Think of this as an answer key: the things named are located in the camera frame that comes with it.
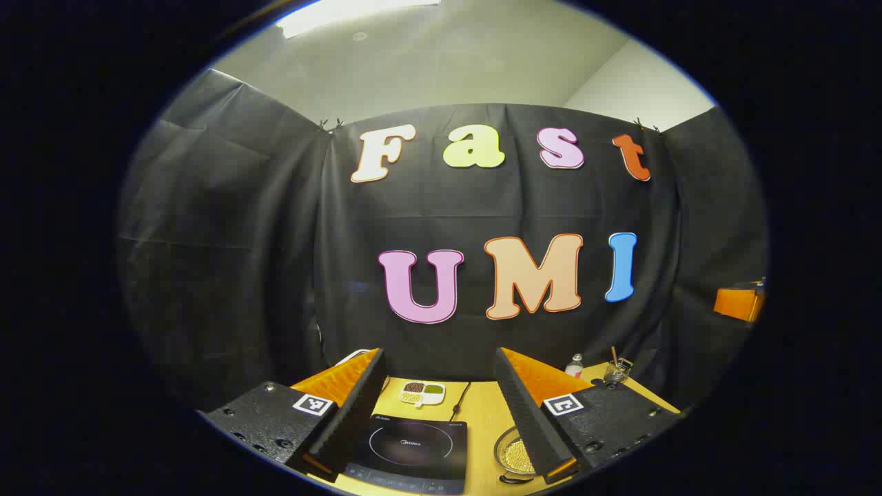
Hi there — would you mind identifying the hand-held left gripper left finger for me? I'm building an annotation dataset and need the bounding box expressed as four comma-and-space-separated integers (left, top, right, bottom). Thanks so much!
198, 348, 387, 483

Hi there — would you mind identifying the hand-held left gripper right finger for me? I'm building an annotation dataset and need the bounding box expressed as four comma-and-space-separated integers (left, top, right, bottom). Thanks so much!
495, 347, 684, 484

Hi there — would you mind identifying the stainless steel pot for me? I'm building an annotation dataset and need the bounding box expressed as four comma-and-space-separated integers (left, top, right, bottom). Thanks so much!
493, 425, 537, 485

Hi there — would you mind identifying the black induction cooktop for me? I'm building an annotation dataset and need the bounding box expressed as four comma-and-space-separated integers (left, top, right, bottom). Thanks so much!
342, 413, 469, 495

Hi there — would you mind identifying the pile of soybeans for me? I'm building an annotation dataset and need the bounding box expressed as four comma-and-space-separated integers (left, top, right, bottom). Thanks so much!
502, 437, 537, 475

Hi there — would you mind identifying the black backdrop cloth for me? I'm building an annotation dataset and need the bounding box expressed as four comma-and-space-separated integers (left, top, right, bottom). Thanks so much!
117, 69, 769, 414

